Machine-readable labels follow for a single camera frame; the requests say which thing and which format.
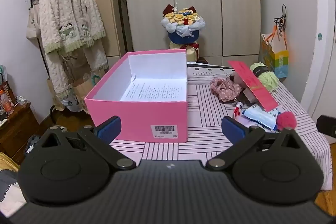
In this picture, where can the red white tube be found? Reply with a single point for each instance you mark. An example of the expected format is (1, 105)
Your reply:
(238, 109)

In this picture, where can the pink floral cloth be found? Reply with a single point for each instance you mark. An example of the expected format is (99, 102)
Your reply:
(227, 88)

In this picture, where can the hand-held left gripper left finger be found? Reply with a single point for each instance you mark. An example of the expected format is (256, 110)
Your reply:
(109, 130)

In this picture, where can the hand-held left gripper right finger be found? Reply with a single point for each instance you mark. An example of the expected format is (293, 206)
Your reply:
(232, 130)

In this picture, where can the pink striped tablecloth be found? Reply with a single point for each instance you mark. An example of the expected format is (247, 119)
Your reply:
(204, 108)

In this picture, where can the wooden nightstand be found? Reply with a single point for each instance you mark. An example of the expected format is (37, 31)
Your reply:
(18, 127)

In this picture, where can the grey white bedding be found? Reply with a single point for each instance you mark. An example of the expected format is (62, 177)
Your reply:
(9, 187)

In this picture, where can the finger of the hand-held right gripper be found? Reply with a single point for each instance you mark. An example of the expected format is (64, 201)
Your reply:
(326, 126)

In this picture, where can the pink shoe box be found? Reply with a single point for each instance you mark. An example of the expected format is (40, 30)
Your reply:
(136, 113)

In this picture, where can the white fluffy cardigan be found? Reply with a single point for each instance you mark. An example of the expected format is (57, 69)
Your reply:
(71, 8)

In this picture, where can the green yarn ball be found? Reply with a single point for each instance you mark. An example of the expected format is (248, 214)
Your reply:
(267, 78)

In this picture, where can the flower bouquet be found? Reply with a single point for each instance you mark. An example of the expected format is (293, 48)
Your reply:
(183, 27)

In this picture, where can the canvas tote bag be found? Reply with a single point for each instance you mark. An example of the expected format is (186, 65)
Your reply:
(33, 26)

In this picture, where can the printed paper sheet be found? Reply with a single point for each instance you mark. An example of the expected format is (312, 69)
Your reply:
(157, 90)

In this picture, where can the blue wet wipes pack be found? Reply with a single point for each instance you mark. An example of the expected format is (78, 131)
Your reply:
(258, 117)

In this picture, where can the pink box lid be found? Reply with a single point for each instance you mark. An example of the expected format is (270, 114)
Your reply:
(252, 85)

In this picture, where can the brown paper bag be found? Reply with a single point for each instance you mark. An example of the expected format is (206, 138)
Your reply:
(85, 87)

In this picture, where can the colourful paper gift bag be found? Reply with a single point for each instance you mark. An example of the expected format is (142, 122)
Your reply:
(277, 58)

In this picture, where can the white plush toy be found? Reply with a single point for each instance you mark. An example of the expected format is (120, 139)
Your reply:
(237, 78)

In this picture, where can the black clothes rack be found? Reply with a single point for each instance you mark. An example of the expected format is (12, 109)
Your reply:
(53, 111)

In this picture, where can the orange bottle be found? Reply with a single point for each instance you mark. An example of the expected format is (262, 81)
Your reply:
(6, 102)

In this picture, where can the pink pompom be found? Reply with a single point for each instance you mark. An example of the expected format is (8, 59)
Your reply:
(286, 120)

